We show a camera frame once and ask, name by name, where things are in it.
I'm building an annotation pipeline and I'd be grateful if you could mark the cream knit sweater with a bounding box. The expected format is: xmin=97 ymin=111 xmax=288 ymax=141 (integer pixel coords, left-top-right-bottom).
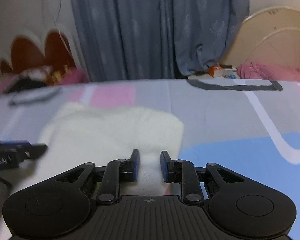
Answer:
xmin=37 ymin=103 xmax=184 ymax=195

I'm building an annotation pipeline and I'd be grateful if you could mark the red white scalloped headboard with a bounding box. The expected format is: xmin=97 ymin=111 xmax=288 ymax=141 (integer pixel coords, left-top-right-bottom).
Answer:
xmin=0 ymin=29 xmax=76 ymax=74

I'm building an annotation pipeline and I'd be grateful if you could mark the pink blanket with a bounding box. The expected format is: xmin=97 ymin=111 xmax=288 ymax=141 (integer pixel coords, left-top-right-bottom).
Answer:
xmin=237 ymin=62 xmax=300 ymax=82

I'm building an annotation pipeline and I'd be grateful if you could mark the beige arched headboard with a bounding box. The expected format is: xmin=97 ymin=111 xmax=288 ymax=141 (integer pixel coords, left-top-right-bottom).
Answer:
xmin=221 ymin=7 xmax=300 ymax=70

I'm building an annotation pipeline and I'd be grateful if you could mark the dark floral pillow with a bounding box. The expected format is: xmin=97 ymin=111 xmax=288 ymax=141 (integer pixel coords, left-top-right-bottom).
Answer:
xmin=5 ymin=65 xmax=89 ymax=93

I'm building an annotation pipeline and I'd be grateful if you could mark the patterned pink blue bedsheet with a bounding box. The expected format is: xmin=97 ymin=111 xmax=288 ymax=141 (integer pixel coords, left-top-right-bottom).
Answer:
xmin=0 ymin=80 xmax=300 ymax=239

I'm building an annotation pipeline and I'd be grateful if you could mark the orange box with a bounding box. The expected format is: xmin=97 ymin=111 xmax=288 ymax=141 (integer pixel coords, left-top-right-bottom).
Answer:
xmin=207 ymin=64 xmax=224 ymax=78

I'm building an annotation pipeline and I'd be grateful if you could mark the blue-grey curtain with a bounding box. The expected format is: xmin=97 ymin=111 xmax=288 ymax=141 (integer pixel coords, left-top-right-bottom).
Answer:
xmin=71 ymin=0 xmax=250 ymax=82

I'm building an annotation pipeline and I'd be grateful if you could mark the striped pink pillow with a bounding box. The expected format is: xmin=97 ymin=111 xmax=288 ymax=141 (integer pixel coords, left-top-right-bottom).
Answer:
xmin=0 ymin=73 xmax=19 ymax=95

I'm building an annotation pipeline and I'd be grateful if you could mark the white hanging cable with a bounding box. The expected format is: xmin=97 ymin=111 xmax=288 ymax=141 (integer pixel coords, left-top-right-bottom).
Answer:
xmin=39 ymin=0 xmax=71 ymax=53

